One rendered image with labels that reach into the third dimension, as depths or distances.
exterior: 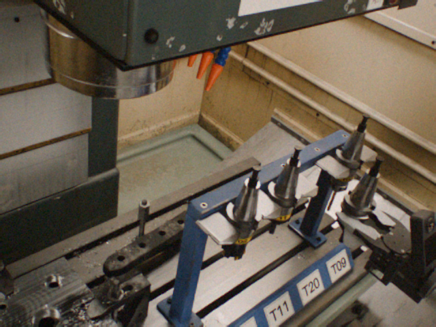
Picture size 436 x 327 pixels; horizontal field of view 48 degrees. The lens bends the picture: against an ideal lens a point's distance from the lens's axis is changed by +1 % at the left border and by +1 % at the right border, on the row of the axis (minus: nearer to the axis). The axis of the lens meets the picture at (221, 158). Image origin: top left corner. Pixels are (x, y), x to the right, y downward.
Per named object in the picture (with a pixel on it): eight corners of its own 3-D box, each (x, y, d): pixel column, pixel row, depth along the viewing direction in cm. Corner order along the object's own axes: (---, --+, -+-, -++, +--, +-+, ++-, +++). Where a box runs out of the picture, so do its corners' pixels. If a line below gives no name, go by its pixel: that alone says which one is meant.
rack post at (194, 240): (204, 325, 104) (228, 227, 87) (184, 339, 101) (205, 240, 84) (175, 294, 110) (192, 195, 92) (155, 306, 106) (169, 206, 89)
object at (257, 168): (253, 178, 84) (257, 163, 81) (259, 184, 83) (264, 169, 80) (245, 181, 83) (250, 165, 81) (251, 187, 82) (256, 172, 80)
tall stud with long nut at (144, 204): (148, 240, 121) (152, 201, 113) (139, 245, 119) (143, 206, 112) (142, 234, 122) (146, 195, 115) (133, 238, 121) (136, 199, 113)
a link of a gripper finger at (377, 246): (349, 238, 92) (394, 263, 89) (352, 232, 91) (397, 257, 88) (358, 225, 95) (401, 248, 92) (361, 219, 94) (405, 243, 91)
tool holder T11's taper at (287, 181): (287, 180, 96) (295, 152, 92) (300, 195, 93) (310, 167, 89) (268, 185, 94) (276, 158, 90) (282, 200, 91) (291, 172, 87)
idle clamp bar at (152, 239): (195, 238, 124) (199, 220, 120) (112, 293, 107) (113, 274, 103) (182, 227, 127) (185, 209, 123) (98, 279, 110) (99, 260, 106)
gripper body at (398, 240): (359, 266, 95) (413, 310, 89) (376, 236, 90) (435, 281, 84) (380, 249, 100) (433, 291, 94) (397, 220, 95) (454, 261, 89)
